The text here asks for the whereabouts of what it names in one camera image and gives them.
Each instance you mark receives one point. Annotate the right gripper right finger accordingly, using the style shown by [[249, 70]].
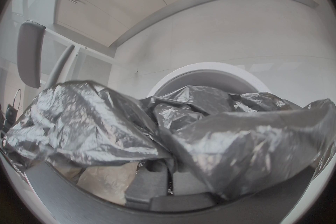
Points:
[[186, 183]]

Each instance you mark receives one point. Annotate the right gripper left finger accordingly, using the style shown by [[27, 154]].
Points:
[[149, 183]]

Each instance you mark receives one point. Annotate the white paper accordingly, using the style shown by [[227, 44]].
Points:
[[105, 181]]

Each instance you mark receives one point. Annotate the white trash bin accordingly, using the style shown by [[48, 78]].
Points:
[[210, 68]]

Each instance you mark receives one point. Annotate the grey padded white-framed chair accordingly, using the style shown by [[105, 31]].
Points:
[[28, 55]]

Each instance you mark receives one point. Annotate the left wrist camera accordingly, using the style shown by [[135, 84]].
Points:
[[10, 112]]

